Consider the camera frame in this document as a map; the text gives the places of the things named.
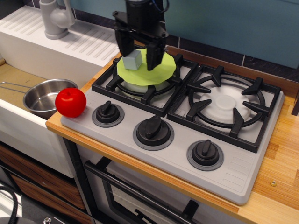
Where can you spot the black left burner grate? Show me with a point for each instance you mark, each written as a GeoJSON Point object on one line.
{"type": "Point", "coordinates": [106, 85]}

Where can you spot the black right burner grate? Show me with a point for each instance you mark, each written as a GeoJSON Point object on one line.
{"type": "Point", "coordinates": [247, 134]}

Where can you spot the red toy tomato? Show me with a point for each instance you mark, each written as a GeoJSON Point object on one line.
{"type": "Point", "coordinates": [70, 102]}

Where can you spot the grey toy stovetop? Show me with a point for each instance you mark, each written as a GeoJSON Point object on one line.
{"type": "Point", "coordinates": [233, 180]}

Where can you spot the black oven door handle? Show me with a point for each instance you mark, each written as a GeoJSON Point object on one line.
{"type": "Point", "coordinates": [100, 171]}

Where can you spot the lime green plate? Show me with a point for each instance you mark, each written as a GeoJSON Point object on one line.
{"type": "Point", "coordinates": [143, 76]}

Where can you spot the white toy sink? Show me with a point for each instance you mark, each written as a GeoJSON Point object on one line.
{"type": "Point", "coordinates": [85, 50]}

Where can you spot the light grey-blue cube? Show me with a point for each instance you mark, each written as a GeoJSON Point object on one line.
{"type": "Point", "coordinates": [133, 61]}

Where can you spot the black burner grate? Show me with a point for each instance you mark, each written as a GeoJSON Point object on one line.
{"type": "Point", "coordinates": [106, 85]}
{"type": "Point", "coordinates": [247, 134]}

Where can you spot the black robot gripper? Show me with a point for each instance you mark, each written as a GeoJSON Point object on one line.
{"type": "Point", "coordinates": [141, 22]}

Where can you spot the black left stove knob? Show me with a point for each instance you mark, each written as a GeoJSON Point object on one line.
{"type": "Point", "coordinates": [108, 115]}

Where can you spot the small steel pot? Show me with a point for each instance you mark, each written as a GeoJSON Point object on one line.
{"type": "Point", "coordinates": [40, 99]}

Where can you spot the black right stove knob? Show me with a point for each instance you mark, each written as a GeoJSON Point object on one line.
{"type": "Point", "coordinates": [205, 155]}

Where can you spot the black stove knob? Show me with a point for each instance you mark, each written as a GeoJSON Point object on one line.
{"type": "Point", "coordinates": [153, 134]}
{"type": "Point", "coordinates": [108, 115]}
{"type": "Point", "coordinates": [205, 155]}

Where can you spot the black middle stove knob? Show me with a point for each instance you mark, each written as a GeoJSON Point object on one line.
{"type": "Point", "coordinates": [153, 134]}

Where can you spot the grey toy faucet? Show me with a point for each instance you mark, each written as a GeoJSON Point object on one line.
{"type": "Point", "coordinates": [56, 21]}

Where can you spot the wooden drawer fronts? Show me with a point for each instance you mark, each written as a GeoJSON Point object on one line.
{"type": "Point", "coordinates": [44, 185]}

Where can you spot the white right burner cap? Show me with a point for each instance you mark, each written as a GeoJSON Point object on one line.
{"type": "Point", "coordinates": [223, 100]}

